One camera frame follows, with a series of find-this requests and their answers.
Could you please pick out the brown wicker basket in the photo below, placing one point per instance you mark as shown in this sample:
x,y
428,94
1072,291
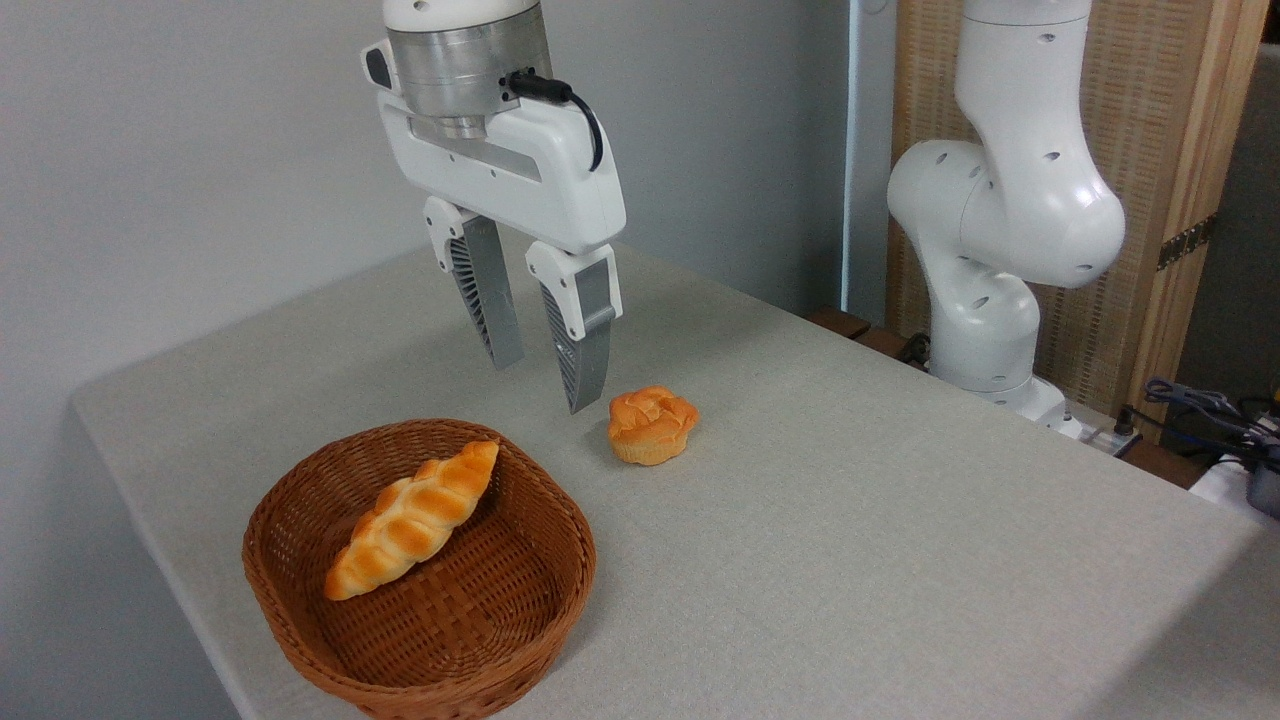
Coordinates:
x,y
500,610

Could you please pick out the dark metal screen hinge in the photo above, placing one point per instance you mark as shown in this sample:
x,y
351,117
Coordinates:
x,y
1188,241

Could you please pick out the long braided bread loaf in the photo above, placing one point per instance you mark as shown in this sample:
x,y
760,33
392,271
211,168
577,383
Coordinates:
x,y
415,520

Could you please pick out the white power strip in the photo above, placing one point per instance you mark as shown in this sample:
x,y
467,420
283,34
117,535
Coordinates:
x,y
1112,440

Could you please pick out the round orange bread bun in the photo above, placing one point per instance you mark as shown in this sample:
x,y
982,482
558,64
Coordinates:
x,y
652,425

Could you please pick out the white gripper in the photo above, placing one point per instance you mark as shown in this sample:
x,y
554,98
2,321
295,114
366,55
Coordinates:
x,y
540,180

